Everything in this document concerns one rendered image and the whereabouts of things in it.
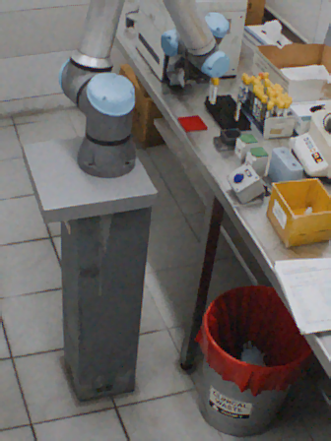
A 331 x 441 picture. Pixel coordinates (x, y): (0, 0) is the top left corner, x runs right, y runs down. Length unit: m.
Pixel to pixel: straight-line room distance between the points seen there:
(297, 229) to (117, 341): 0.77
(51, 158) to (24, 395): 0.93
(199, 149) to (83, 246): 0.43
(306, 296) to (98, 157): 0.62
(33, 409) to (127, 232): 0.81
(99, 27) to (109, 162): 0.35
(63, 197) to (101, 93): 0.27
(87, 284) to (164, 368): 0.66
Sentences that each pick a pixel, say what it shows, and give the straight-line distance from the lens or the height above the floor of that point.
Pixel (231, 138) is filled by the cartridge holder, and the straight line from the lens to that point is 2.00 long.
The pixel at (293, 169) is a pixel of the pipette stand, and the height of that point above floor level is 0.98.
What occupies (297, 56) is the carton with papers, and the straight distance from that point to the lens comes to 2.42.
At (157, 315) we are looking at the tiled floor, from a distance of 2.70.
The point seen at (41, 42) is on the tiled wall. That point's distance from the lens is 3.61.
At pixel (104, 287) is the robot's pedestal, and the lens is 2.01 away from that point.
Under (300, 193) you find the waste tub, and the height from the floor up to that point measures 0.93.
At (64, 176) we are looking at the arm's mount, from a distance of 1.79.
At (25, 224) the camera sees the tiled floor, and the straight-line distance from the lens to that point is 3.05.
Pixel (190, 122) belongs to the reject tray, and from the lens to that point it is 2.11.
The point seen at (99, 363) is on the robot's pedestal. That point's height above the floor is 0.20.
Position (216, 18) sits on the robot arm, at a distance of 1.97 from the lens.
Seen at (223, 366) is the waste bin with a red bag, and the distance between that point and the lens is 2.07.
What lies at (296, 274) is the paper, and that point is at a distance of 1.65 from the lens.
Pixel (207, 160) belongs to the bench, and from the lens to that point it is 1.96.
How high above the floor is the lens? 1.99
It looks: 39 degrees down
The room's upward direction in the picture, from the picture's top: 7 degrees clockwise
